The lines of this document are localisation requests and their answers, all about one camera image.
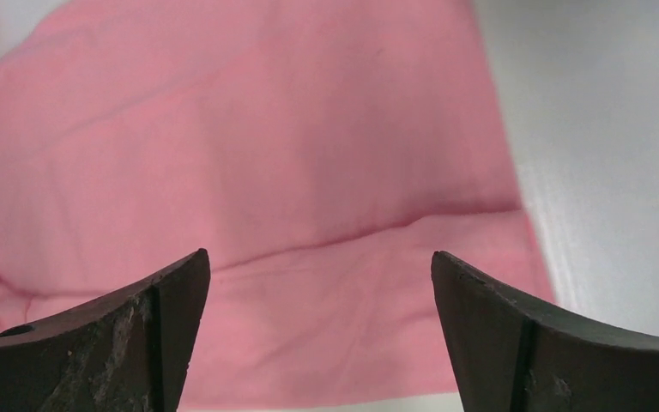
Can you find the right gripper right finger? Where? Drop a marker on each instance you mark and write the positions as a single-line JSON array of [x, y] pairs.
[[511, 351]]

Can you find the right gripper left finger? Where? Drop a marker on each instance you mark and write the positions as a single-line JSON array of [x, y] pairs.
[[128, 350]]

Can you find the pink t shirt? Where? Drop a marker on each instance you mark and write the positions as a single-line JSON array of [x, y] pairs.
[[320, 151]]

